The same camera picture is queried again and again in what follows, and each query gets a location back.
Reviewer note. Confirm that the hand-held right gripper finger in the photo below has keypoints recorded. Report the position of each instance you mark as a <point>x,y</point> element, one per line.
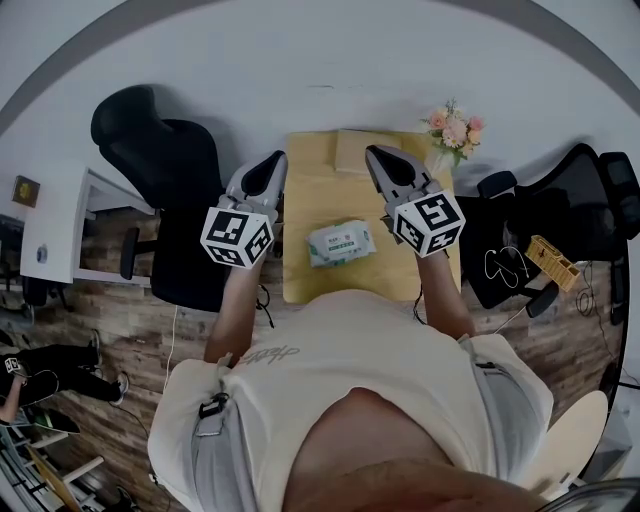
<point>417,167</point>
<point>375,172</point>

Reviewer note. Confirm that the person's white t-shirt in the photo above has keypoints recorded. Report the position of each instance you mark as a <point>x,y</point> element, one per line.
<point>360,345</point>

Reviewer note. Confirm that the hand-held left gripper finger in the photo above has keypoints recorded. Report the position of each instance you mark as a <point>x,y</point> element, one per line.
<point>283,175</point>
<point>239,179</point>

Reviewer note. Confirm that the small round grey object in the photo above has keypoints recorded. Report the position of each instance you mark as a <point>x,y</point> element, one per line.
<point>42,253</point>

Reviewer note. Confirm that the pink flower bouquet in vase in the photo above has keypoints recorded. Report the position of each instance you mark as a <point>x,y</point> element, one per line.
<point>456,131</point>

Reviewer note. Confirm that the person's left forearm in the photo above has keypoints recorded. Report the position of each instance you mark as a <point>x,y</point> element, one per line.
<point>237,310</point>

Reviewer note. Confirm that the yellow tablecloth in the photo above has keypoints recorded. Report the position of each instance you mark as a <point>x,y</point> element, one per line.
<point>320,200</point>

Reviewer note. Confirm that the person's neck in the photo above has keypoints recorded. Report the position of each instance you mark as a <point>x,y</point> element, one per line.
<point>380,450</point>

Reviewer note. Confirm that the person's right forearm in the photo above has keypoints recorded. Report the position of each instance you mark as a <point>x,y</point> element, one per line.
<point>442,295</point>

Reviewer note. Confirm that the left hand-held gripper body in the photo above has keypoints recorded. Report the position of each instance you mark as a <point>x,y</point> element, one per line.
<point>235,235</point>

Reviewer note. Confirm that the wooden rack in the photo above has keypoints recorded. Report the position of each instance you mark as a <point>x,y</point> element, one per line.
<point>40,470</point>

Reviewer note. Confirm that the white desk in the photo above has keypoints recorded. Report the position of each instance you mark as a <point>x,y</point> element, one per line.
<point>52,225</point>

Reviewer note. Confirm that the yellow slotted organizer box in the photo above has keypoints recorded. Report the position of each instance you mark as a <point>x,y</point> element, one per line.
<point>552,262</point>

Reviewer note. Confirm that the cream round stool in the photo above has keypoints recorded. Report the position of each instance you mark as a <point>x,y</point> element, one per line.
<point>580,430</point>

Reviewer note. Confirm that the small brown framed picture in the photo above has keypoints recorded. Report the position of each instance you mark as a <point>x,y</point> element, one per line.
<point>26,191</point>

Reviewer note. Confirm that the white green wet wipes pack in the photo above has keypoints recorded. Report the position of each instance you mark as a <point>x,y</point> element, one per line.
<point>341,244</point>

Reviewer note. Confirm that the black mesh office chair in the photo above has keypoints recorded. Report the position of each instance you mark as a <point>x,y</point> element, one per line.
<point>565,200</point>

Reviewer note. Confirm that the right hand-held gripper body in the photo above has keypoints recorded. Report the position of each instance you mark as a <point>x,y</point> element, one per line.
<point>430,222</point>

